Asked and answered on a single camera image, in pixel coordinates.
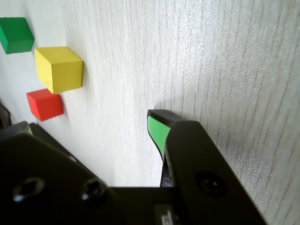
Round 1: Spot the red wooden cube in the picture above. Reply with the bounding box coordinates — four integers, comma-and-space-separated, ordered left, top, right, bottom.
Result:
26, 88, 64, 122

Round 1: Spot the green wooden cube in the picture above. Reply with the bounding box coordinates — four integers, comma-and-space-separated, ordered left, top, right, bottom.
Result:
0, 17, 35, 54

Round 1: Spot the yellow wooden cube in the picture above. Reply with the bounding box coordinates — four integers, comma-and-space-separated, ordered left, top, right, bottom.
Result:
34, 46, 84, 94

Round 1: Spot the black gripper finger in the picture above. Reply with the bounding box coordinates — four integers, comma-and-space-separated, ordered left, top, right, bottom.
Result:
0, 120, 113, 225
147, 109, 268, 225

